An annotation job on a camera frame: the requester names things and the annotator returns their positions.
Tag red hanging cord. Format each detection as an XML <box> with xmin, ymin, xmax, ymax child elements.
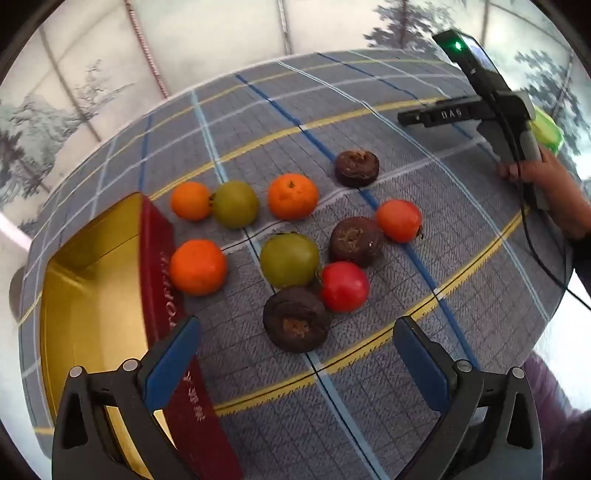
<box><xmin>124</xmin><ymin>0</ymin><xmax>169</xmax><ymax>99</ymax></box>

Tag person's right hand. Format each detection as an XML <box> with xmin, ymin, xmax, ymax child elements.
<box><xmin>499</xmin><ymin>148</ymin><xmax>590</xmax><ymax>241</ymax></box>

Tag red-orange persimmon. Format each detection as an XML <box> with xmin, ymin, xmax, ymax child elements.
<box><xmin>376</xmin><ymin>199</ymin><xmax>424</xmax><ymax>244</ymax></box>

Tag bright green box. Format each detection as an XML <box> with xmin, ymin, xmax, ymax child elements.
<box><xmin>530</xmin><ymin>106</ymin><xmax>565</xmax><ymax>154</ymax></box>

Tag red persimmon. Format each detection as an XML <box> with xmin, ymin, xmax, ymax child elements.
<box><xmin>320</xmin><ymin>261</ymin><xmax>371</xmax><ymax>313</ymax></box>

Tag green persimmon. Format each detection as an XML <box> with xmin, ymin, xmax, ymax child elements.
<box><xmin>211</xmin><ymin>180</ymin><xmax>259</xmax><ymax>230</ymax></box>
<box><xmin>259</xmin><ymin>233</ymin><xmax>321</xmax><ymax>289</ymax></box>

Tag painted landscape folding screen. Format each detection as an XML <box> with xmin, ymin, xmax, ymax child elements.
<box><xmin>0</xmin><ymin>0</ymin><xmax>591</xmax><ymax>241</ymax></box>

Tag person's purple garment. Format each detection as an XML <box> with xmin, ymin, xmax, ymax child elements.
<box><xmin>522</xmin><ymin>351</ymin><xmax>591</xmax><ymax>480</ymax></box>

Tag orange mandarin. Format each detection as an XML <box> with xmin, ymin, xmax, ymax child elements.
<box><xmin>169</xmin><ymin>239</ymin><xmax>228</xmax><ymax>297</ymax></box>
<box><xmin>268</xmin><ymin>173</ymin><xmax>320</xmax><ymax>221</ymax></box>

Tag red and gold tin box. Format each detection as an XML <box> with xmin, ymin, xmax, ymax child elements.
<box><xmin>39</xmin><ymin>192</ymin><xmax>244</xmax><ymax>480</ymax></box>

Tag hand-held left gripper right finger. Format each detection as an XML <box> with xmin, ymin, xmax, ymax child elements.
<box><xmin>392</xmin><ymin>316</ymin><xmax>543</xmax><ymax>480</ymax></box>

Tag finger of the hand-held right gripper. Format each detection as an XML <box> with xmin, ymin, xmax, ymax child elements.
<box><xmin>398</xmin><ymin>99</ymin><xmax>497</xmax><ymax>128</ymax></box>

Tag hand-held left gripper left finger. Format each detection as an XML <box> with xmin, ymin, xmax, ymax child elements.
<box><xmin>52</xmin><ymin>315</ymin><xmax>204</xmax><ymax>480</ymax></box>

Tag person's right forearm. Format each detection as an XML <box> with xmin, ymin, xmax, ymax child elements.
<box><xmin>567</xmin><ymin>222</ymin><xmax>591</xmax><ymax>298</ymax></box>

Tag dark brown mangosteen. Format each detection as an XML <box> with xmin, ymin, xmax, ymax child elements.
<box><xmin>329</xmin><ymin>216</ymin><xmax>385</xmax><ymax>269</ymax></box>
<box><xmin>335</xmin><ymin>150</ymin><xmax>380</xmax><ymax>188</ymax></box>
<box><xmin>262</xmin><ymin>286</ymin><xmax>332</xmax><ymax>354</ymax></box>

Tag small smooth orange persimmon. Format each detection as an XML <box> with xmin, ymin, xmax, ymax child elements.
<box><xmin>170</xmin><ymin>181</ymin><xmax>213</xmax><ymax>222</ymax></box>

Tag grey plaid tablecloth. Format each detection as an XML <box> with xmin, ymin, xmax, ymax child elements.
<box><xmin>18</xmin><ymin>47</ymin><xmax>575</xmax><ymax>480</ymax></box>

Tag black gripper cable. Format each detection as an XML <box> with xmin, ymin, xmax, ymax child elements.
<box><xmin>519</xmin><ymin>182</ymin><xmax>591</xmax><ymax>311</ymax></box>

